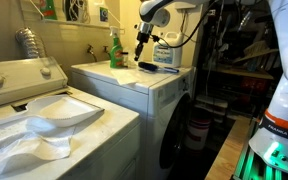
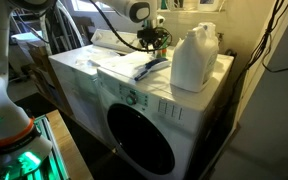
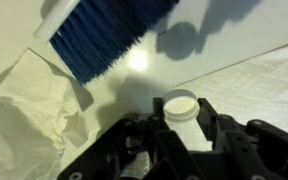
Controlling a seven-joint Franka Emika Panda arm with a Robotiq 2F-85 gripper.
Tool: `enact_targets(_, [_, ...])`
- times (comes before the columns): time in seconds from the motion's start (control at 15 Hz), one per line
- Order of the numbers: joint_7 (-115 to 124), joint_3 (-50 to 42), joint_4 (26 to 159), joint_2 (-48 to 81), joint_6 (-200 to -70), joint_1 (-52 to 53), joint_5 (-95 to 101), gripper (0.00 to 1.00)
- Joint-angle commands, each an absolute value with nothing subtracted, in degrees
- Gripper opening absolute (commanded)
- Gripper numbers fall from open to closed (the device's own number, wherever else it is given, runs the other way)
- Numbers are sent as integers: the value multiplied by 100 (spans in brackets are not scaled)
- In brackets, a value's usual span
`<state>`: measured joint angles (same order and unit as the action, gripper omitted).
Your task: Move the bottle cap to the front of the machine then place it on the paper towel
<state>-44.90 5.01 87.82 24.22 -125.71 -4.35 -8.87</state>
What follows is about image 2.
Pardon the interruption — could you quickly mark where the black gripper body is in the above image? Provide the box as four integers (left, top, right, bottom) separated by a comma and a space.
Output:
137, 27, 167, 43

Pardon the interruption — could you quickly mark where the green spray bottle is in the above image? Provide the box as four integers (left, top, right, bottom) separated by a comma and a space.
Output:
152, 23, 169, 59

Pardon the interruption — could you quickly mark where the white front-load washing machine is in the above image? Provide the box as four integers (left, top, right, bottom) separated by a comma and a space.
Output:
96, 44, 235, 180

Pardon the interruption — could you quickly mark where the blue bristle brush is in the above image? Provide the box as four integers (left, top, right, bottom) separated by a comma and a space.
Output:
133, 57, 172, 83

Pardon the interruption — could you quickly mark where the large white plastic jug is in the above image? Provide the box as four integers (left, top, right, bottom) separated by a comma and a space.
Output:
169, 21, 220, 93

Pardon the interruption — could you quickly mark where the washer control knob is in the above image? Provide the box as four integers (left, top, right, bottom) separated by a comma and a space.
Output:
125, 93, 138, 106

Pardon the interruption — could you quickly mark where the white box with blue label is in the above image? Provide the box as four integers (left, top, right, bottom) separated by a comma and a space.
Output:
197, 0, 221, 12

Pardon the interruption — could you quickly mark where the white top-load dryer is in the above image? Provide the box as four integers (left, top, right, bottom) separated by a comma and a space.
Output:
48, 28, 142, 141

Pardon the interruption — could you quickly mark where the white metal rack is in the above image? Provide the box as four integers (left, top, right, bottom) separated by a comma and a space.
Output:
38, 3, 87, 56

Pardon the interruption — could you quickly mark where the dark round washer door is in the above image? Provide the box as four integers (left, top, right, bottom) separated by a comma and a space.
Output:
106, 103, 176, 176

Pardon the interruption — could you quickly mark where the brown cardboard box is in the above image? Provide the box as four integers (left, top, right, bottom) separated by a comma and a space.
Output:
27, 41, 72, 118

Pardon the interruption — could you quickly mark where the white plastic tub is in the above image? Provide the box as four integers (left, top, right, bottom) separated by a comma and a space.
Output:
11, 31, 45, 48

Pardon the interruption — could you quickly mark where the dark storage shelf unit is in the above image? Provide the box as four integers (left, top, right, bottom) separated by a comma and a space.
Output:
10, 8, 42, 34

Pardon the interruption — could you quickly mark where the wooden board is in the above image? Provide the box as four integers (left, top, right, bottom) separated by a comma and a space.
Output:
45, 109, 95, 180

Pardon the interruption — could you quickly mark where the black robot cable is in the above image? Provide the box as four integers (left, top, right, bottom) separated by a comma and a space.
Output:
89, 0, 173, 53

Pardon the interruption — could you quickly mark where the coiled white cord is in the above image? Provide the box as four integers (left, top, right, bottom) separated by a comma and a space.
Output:
168, 0, 186, 10

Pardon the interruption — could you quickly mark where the white wall shelf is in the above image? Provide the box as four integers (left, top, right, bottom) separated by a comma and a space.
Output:
157, 8, 226, 14

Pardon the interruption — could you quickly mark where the wall water valve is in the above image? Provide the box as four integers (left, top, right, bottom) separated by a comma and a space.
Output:
217, 31, 226, 43

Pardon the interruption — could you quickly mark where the black wall cable bundle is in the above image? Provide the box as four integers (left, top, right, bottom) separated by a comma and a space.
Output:
237, 0, 288, 89

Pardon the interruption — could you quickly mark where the green-lit robot base frame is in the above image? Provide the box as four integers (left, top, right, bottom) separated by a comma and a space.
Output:
0, 114, 70, 180

